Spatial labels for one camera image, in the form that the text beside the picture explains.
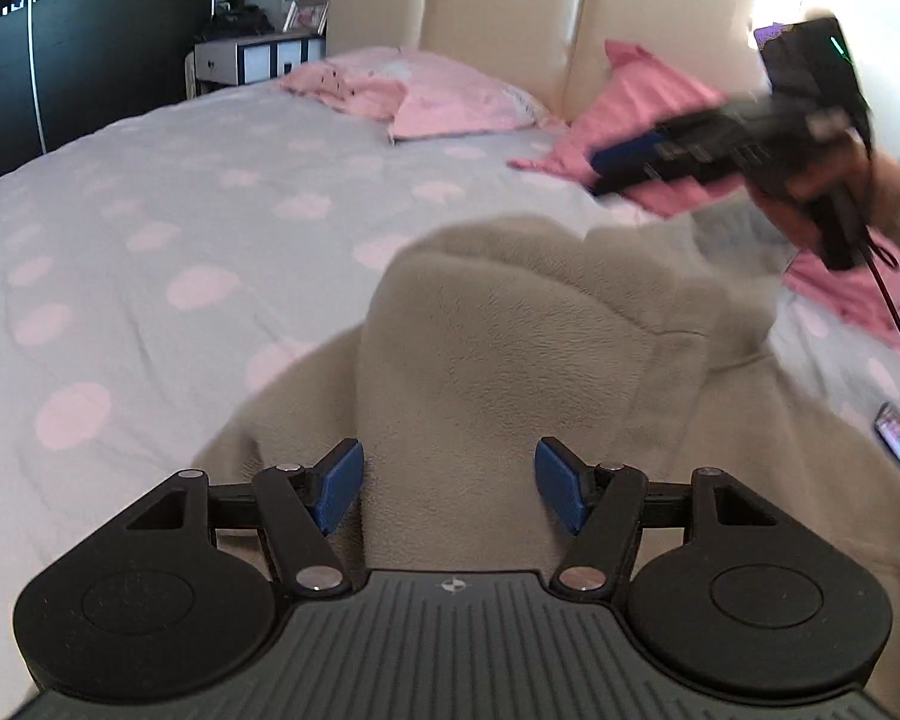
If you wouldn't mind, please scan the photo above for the pink printed pajama garment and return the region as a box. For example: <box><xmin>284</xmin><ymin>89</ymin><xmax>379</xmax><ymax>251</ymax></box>
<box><xmin>280</xmin><ymin>58</ymin><xmax>410</xmax><ymax>121</ymax></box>

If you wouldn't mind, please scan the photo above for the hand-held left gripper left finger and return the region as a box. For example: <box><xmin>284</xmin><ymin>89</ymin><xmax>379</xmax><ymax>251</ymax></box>
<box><xmin>124</xmin><ymin>439</ymin><xmax>365</xmax><ymax>601</ymax></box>

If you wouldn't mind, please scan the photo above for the bed with polka dot sheet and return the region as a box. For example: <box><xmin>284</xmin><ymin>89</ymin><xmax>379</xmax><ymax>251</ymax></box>
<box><xmin>0</xmin><ymin>75</ymin><xmax>900</xmax><ymax>720</ymax></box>

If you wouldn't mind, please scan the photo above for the photo frame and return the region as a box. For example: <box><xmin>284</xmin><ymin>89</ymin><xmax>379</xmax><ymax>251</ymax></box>
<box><xmin>283</xmin><ymin>0</ymin><xmax>332</xmax><ymax>32</ymax></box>

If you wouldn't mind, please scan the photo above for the pink cloth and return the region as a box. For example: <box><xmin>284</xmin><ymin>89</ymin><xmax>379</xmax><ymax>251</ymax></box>
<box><xmin>508</xmin><ymin>40</ymin><xmax>900</xmax><ymax>350</ymax></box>

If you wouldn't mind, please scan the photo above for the pink pillow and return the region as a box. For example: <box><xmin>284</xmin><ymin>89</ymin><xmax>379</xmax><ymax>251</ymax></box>
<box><xmin>386</xmin><ymin>51</ymin><xmax>550</xmax><ymax>145</ymax></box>

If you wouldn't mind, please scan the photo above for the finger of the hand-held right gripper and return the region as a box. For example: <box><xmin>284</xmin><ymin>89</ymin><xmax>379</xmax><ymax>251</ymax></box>
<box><xmin>589</xmin><ymin>101</ymin><xmax>732</xmax><ymax>200</ymax></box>

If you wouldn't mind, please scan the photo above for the beige fleece hoodie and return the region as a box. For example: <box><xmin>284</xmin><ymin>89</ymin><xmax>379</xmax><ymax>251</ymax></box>
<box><xmin>191</xmin><ymin>214</ymin><xmax>900</xmax><ymax>713</ymax></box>

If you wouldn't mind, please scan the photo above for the white nightstand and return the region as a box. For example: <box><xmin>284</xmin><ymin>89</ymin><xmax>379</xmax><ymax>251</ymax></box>
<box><xmin>191</xmin><ymin>31</ymin><xmax>329</xmax><ymax>100</ymax></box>

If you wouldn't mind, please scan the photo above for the person's right hand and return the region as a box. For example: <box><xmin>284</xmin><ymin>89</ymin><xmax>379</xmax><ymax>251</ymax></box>
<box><xmin>750</xmin><ymin>142</ymin><xmax>893</xmax><ymax>248</ymax></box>

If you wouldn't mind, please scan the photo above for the beige padded headboard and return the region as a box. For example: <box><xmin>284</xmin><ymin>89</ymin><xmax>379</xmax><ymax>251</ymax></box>
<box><xmin>325</xmin><ymin>0</ymin><xmax>770</xmax><ymax>125</ymax></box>

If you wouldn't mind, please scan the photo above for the black sliding wardrobe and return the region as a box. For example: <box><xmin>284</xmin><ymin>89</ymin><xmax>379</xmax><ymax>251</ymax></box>
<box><xmin>0</xmin><ymin>0</ymin><xmax>233</xmax><ymax>196</ymax></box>

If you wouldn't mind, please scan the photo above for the black cable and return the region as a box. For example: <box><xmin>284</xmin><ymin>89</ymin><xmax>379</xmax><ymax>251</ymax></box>
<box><xmin>859</xmin><ymin>229</ymin><xmax>900</xmax><ymax>402</ymax></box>

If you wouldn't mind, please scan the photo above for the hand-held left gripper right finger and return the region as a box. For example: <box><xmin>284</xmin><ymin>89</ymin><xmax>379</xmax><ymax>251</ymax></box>
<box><xmin>534</xmin><ymin>436</ymin><xmax>777</xmax><ymax>601</ymax></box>

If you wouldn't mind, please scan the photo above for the black bag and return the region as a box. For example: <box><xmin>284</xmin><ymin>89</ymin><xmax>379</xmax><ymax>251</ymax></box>
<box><xmin>199</xmin><ymin>4</ymin><xmax>275</xmax><ymax>44</ymax></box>

